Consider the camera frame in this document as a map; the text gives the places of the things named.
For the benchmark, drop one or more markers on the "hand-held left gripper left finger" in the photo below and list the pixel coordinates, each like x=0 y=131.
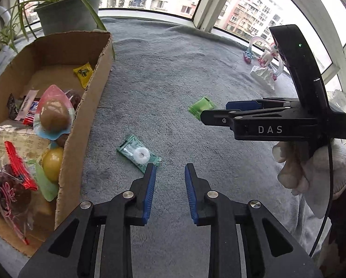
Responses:
x=149 y=194

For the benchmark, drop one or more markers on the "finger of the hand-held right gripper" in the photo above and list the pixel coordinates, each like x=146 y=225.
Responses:
x=242 y=105
x=216 y=118

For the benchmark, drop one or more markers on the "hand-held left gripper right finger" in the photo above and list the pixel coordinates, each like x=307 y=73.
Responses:
x=191 y=194

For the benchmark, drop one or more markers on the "bright green snack packet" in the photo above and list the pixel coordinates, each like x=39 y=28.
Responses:
x=201 y=106

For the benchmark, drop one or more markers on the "cardboard box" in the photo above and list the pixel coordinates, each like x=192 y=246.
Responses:
x=74 y=156

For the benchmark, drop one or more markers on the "yellow jelly cup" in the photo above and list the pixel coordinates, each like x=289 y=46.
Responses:
x=52 y=163

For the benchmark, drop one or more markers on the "dark red candy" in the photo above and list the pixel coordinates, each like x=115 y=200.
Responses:
x=74 y=98

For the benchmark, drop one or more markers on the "brown jelly cup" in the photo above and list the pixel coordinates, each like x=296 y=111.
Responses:
x=52 y=115

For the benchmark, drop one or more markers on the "clear red-sealed dried fruit bag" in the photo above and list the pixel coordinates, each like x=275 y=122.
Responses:
x=13 y=197

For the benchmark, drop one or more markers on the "small yellow candy packet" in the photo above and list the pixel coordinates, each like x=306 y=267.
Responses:
x=83 y=72

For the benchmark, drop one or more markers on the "small brown chocolate bar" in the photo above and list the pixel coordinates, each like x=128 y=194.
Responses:
x=28 y=108

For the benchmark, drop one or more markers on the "person's right hand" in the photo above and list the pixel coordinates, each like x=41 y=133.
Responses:
x=317 y=176

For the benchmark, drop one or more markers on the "clear crumpled plastic bag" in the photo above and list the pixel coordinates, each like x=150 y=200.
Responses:
x=262 y=75

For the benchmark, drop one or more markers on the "pink white toy figurine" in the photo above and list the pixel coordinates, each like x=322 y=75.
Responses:
x=267 y=55

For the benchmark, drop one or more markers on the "grey fleece blanket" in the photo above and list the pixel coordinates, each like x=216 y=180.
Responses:
x=161 y=78

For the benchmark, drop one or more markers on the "potted spider plant grey pot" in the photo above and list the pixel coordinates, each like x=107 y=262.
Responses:
x=68 y=17

